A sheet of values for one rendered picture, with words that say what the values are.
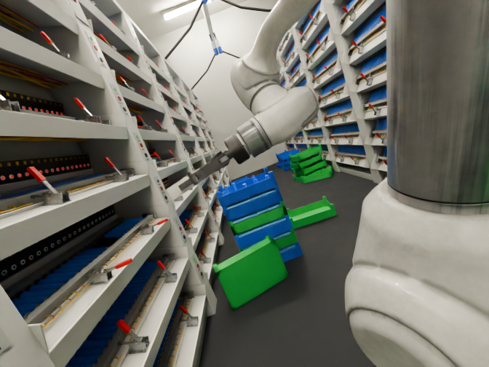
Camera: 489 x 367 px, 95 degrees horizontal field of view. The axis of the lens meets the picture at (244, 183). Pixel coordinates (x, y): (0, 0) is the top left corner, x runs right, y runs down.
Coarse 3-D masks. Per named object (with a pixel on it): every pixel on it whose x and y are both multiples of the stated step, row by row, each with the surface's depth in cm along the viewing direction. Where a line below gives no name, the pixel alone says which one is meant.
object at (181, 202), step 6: (162, 180) 145; (174, 180) 159; (168, 186) 149; (186, 192) 138; (192, 192) 141; (180, 198) 118; (186, 198) 124; (192, 198) 139; (174, 204) 101; (180, 204) 111; (186, 204) 123; (180, 210) 110
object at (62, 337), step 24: (144, 216) 89; (168, 216) 92; (72, 240) 64; (144, 240) 70; (96, 288) 47; (120, 288) 52; (72, 312) 41; (96, 312) 44; (48, 336) 36; (72, 336) 37
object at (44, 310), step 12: (132, 228) 75; (120, 240) 66; (108, 252) 59; (96, 264) 53; (84, 276) 49; (60, 288) 44; (72, 288) 45; (84, 288) 46; (48, 300) 41; (60, 300) 42; (72, 300) 43; (36, 312) 38; (48, 312) 39; (48, 324) 37
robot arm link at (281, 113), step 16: (256, 96) 57; (272, 96) 54; (288, 96) 53; (304, 96) 52; (256, 112) 56; (272, 112) 53; (288, 112) 52; (304, 112) 53; (272, 128) 53; (288, 128) 53; (272, 144) 56
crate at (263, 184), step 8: (264, 168) 128; (256, 176) 130; (264, 176) 130; (272, 176) 111; (240, 184) 130; (248, 184) 131; (256, 184) 111; (264, 184) 111; (272, 184) 111; (216, 192) 112; (232, 192) 111; (240, 192) 111; (248, 192) 111; (256, 192) 112; (224, 200) 111; (232, 200) 112; (240, 200) 112
